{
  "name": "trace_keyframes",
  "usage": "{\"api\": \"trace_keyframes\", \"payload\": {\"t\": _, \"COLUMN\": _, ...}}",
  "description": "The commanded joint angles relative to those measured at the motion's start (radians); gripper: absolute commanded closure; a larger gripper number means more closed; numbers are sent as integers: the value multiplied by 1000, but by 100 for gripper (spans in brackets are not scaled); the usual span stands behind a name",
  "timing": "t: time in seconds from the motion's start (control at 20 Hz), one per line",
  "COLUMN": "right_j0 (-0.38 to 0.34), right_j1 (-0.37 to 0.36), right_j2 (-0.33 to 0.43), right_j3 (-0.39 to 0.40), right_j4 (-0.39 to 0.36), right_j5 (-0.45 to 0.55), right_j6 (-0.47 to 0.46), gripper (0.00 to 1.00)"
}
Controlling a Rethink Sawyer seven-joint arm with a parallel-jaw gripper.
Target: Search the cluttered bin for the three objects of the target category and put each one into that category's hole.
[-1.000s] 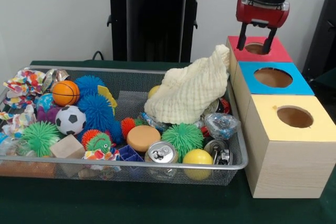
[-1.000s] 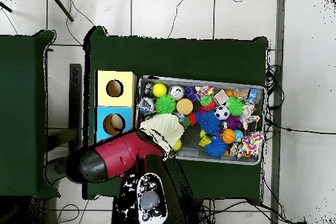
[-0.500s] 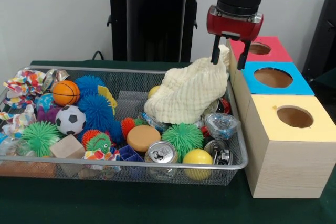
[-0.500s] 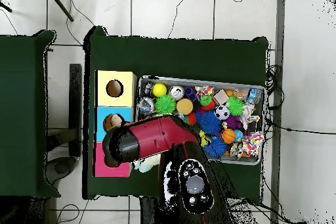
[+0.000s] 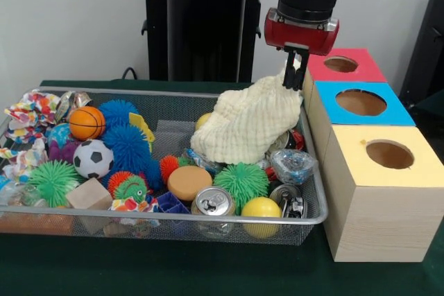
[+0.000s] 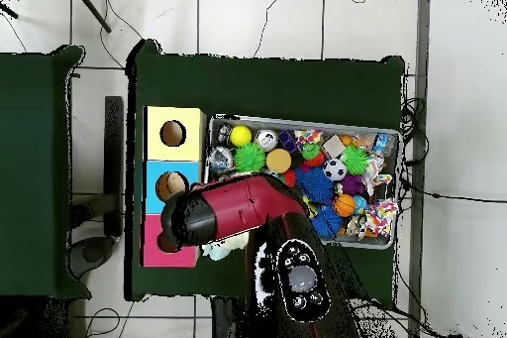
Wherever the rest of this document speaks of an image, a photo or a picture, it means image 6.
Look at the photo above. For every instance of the multicoloured spiky caterpillar toy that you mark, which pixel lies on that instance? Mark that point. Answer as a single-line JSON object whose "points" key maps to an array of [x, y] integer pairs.
{"points": [[311, 153]]}

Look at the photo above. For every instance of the cream and mint cloth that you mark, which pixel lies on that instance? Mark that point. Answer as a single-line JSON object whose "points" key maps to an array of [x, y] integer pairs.
{"points": [[225, 247]]}

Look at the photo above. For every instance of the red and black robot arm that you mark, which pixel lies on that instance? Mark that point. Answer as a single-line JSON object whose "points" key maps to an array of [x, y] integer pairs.
{"points": [[245, 207]]}

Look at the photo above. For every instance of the wooden box with three holes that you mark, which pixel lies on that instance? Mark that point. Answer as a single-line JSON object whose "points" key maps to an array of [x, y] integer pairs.
{"points": [[190, 147]]}

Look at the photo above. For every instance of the large green spiky ball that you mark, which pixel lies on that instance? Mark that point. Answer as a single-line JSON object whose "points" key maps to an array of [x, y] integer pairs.
{"points": [[249, 157]]}

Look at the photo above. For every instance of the round orange sponge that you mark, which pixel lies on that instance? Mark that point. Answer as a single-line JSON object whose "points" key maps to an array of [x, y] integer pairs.
{"points": [[278, 160]]}

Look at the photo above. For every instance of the silver top drink can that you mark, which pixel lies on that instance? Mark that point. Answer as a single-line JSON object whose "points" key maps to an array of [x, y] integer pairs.
{"points": [[266, 139]]}

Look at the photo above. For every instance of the yellow ball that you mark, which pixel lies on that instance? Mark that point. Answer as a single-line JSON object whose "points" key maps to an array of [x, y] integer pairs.
{"points": [[240, 135]]}

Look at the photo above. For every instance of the blue spiky toy with eyes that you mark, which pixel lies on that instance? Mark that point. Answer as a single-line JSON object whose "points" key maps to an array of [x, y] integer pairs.
{"points": [[317, 184]]}

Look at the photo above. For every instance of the black and white soccer ball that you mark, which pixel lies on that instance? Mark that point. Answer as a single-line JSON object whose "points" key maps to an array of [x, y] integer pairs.
{"points": [[334, 169]]}

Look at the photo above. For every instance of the dark green tablecloth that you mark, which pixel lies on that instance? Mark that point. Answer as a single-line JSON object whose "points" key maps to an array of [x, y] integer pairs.
{"points": [[257, 84], [31, 175]]}

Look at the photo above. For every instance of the blue spiky rubber ball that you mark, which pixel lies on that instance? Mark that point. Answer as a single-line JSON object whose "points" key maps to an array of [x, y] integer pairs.
{"points": [[328, 221]]}

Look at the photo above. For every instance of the orange toy basketball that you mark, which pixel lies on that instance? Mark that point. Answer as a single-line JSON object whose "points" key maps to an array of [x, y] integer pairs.
{"points": [[344, 205]]}

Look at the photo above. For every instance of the black monitor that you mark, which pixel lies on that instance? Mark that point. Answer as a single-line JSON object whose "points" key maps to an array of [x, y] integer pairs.
{"points": [[113, 163]]}

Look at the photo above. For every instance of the black tripod leg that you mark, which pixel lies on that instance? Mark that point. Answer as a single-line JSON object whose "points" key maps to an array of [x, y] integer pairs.
{"points": [[91, 7]]}

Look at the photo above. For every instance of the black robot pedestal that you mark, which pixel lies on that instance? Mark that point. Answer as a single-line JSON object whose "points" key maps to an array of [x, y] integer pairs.
{"points": [[227, 322]]}

